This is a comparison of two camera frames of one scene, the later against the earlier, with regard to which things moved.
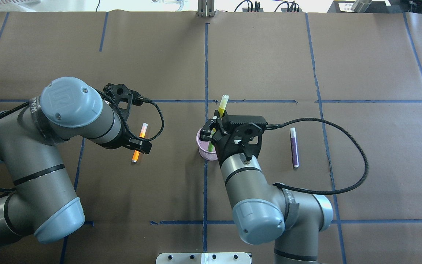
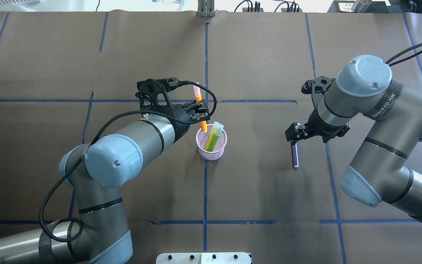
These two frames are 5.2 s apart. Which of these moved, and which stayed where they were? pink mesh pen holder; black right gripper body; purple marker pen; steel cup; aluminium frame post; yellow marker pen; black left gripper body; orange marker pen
Moved: yellow marker pen; black right gripper body; black left gripper body; orange marker pen
Stayed: pink mesh pen holder; steel cup; aluminium frame post; purple marker pen
